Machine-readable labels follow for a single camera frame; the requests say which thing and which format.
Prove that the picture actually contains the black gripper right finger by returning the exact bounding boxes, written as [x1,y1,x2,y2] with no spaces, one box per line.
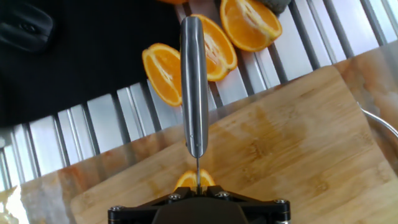
[199,185,292,224]

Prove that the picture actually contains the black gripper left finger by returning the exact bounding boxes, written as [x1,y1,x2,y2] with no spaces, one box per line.
[108,185,200,224]

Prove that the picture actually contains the orange half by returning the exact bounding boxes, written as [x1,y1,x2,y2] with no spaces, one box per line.
[174,169,216,191]

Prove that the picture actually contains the steel cleaver knife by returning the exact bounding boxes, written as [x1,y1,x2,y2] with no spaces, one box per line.
[180,16,209,194]

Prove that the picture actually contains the bamboo cutting board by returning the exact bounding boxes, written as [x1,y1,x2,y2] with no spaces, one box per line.
[70,65,398,224]

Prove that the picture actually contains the marble pattern plastic mat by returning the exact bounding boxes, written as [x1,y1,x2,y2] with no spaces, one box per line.
[0,40,398,224]

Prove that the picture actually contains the stainless steel bowl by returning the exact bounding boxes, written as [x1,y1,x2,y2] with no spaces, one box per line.
[357,102,398,139]

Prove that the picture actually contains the black desk pad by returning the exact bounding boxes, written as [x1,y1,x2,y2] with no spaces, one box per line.
[0,0,183,128]

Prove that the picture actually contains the dark grey rounded object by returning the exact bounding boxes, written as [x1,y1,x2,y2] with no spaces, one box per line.
[256,0,292,15]

